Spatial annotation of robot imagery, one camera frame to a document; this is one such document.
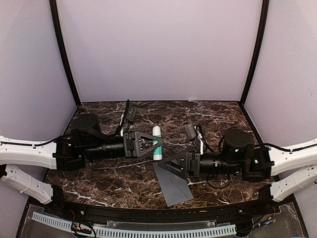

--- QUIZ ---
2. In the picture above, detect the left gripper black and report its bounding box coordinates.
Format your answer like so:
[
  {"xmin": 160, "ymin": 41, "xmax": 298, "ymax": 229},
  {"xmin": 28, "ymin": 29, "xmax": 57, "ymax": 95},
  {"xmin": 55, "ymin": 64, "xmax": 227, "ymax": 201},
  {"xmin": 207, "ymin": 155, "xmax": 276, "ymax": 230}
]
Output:
[{"xmin": 84, "ymin": 131, "xmax": 164, "ymax": 161}]

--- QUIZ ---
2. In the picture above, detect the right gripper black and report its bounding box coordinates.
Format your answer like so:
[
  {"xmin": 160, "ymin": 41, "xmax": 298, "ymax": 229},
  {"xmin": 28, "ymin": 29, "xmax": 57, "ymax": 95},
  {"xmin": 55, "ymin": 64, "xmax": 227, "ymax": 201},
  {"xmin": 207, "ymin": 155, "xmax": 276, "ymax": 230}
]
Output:
[{"xmin": 158, "ymin": 149, "xmax": 242, "ymax": 180}]

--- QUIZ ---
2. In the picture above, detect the grey envelope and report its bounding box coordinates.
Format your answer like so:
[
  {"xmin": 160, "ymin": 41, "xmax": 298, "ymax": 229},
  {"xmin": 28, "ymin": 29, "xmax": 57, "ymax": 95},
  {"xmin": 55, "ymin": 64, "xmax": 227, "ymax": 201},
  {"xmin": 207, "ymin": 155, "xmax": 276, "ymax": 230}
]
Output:
[{"xmin": 153, "ymin": 163, "xmax": 194, "ymax": 207}]

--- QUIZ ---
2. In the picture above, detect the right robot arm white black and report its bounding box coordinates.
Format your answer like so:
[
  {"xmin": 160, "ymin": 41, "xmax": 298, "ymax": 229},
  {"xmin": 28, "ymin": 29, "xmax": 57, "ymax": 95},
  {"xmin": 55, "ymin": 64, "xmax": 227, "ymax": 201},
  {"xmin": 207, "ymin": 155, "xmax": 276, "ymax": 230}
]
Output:
[{"xmin": 158, "ymin": 128, "xmax": 317, "ymax": 215}]

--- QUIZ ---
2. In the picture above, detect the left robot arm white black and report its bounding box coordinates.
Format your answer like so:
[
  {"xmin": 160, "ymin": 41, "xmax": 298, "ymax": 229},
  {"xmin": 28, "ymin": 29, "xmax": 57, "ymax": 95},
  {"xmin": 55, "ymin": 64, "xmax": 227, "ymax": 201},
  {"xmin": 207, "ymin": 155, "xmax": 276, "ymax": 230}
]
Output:
[{"xmin": 0, "ymin": 114, "xmax": 163, "ymax": 216}]

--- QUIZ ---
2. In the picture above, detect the small electronics board with leds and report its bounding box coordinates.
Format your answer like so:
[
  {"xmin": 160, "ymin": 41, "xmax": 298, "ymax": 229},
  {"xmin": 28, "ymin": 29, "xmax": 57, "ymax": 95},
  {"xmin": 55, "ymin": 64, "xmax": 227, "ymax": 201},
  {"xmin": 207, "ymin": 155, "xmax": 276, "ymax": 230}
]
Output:
[{"xmin": 71, "ymin": 223, "xmax": 92, "ymax": 235}]

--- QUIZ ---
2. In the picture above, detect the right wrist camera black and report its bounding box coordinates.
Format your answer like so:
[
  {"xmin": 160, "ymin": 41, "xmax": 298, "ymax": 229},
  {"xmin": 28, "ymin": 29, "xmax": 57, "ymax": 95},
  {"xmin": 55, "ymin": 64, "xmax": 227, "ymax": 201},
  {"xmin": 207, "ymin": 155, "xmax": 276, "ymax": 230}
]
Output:
[{"xmin": 183, "ymin": 120, "xmax": 209, "ymax": 154}]

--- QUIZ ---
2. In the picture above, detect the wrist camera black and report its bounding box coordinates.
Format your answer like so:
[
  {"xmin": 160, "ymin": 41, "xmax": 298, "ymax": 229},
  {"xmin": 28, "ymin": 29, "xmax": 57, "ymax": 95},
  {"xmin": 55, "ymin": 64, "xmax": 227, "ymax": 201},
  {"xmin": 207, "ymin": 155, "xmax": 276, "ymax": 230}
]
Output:
[
  {"xmin": 183, "ymin": 120, "xmax": 209, "ymax": 154},
  {"xmin": 115, "ymin": 100, "xmax": 138, "ymax": 135}
]

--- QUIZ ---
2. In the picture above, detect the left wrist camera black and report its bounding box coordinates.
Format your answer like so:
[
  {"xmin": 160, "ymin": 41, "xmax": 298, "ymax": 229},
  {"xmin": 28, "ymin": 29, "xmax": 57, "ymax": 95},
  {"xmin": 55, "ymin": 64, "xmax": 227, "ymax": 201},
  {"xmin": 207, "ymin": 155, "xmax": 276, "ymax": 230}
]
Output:
[{"xmin": 115, "ymin": 100, "xmax": 138, "ymax": 135}]

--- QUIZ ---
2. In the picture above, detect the white slotted cable duct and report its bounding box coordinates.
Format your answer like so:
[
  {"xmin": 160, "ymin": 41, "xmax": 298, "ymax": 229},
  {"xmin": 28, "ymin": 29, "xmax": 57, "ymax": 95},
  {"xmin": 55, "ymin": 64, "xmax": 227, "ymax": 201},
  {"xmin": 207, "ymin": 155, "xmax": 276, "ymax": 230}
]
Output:
[{"xmin": 32, "ymin": 212, "xmax": 237, "ymax": 238}]

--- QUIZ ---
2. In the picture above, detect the black front table rail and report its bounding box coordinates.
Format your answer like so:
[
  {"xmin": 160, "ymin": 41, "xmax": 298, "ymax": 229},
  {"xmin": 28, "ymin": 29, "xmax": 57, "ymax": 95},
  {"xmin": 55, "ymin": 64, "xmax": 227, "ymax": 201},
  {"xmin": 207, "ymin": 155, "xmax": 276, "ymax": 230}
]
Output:
[{"xmin": 44, "ymin": 200, "xmax": 280, "ymax": 224}]

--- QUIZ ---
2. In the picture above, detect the black left frame post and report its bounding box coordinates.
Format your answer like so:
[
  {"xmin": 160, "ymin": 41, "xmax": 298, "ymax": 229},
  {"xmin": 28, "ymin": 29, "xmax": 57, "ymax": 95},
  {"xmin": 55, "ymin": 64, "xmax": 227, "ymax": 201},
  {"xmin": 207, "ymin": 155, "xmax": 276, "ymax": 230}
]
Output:
[{"xmin": 49, "ymin": 0, "xmax": 81, "ymax": 107}]

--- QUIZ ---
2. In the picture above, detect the black frame post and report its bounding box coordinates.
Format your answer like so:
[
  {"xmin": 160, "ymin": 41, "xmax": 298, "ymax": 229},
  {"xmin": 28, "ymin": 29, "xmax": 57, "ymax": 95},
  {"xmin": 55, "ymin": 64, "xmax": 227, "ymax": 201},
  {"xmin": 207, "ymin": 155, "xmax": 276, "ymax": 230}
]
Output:
[
  {"xmin": 239, "ymin": 0, "xmax": 269, "ymax": 107},
  {"xmin": 49, "ymin": 0, "xmax": 81, "ymax": 107}
]

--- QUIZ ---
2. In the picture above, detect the black right frame post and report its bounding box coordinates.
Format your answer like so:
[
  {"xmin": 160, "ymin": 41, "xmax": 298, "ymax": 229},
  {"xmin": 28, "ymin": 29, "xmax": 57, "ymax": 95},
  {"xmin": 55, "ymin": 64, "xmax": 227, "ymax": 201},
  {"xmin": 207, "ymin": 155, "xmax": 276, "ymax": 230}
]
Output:
[{"xmin": 239, "ymin": 0, "xmax": 269, "ymax": 107}]

